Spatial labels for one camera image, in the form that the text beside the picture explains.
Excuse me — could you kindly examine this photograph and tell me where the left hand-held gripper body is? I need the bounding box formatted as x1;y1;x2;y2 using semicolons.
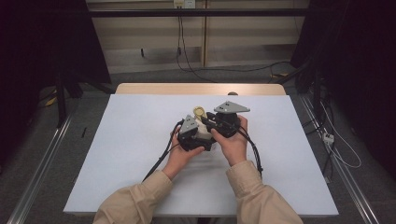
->
177;114;217;153

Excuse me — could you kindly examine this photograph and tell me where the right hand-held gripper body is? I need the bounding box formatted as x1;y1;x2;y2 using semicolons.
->
205;100;251;139

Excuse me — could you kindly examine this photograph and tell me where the glass jar with cream lid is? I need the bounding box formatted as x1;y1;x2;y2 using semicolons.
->
191;105;215;141

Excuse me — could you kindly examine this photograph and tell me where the person's right hand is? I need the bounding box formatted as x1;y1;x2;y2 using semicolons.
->
210;115;248;167

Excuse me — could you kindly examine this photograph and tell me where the person's left hand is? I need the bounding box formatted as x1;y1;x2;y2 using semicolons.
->
162;125;205;181

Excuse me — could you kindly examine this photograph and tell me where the wooden table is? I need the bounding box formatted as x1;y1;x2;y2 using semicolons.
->
115;82;287;96

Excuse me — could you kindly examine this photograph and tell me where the white table sheet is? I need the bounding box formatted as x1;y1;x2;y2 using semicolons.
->
63;93;340;217

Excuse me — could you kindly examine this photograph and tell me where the black horizontal bar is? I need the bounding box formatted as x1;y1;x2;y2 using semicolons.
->
88;7;310;19

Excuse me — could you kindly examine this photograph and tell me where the black metal stand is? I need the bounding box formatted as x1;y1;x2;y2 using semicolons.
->
55;73;84;129

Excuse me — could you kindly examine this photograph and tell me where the dark curtain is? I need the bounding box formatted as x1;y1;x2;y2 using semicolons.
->
0;0;112;169
290;0;396;181

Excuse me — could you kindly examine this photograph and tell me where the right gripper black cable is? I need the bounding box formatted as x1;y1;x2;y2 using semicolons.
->
235;126;264;179

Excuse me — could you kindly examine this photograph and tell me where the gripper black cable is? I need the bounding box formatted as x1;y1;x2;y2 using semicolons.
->
142;119;185;183
235;126;264;179

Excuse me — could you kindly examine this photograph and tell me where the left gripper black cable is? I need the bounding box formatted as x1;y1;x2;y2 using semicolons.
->
142;119;185;183

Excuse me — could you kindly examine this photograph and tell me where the black wall cable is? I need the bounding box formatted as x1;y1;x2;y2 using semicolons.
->
178;15;219;84
175;15;292;74

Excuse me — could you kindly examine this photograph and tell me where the white wall outlet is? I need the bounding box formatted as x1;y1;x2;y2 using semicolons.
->
173;0;197;9

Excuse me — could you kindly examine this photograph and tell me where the white floor cable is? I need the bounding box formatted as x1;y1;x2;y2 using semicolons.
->
319;101;362;170

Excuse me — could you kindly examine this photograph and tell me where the aluminium floor rail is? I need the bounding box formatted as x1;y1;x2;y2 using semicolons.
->
7;113;74;224
299;93;381;224

